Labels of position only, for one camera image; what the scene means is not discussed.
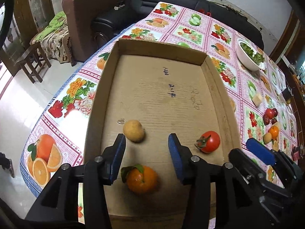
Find pale yellow cube block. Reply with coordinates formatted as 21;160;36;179
252;93;263;108

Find dark red plum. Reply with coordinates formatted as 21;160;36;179
272;108;278;117

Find yellow potato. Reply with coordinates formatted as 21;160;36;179
123;120;145;143

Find small orange fruit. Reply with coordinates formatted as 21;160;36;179
268;126;279;140

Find red tomato with stem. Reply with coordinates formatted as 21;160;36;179
195;131;220;154

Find dark red date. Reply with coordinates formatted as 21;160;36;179
263;115;270;126

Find orange tangerine with leaf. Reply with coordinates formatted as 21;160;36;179
120;164;158;195

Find red apple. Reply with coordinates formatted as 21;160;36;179
264;108;275;119

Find fruit pattern pink tablecloth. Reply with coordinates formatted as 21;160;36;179
20;1;302;229

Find shallow cardboard box tray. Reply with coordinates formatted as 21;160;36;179
84;39;241;228

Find green lettuce leaves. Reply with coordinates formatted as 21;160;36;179
240;42;265;65

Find white bowl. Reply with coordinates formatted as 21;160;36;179
236;38;266;71

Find dark wooden stool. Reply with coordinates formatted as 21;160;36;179
16;42;51;83

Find green patterned blanket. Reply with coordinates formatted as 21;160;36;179
30;11;76;67

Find brown armchair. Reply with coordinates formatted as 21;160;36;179
62;0;123;62

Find black leather sofa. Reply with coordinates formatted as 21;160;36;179
91;0;264;49

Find wooden glass cabinet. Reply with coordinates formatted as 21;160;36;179
1;0;54;76

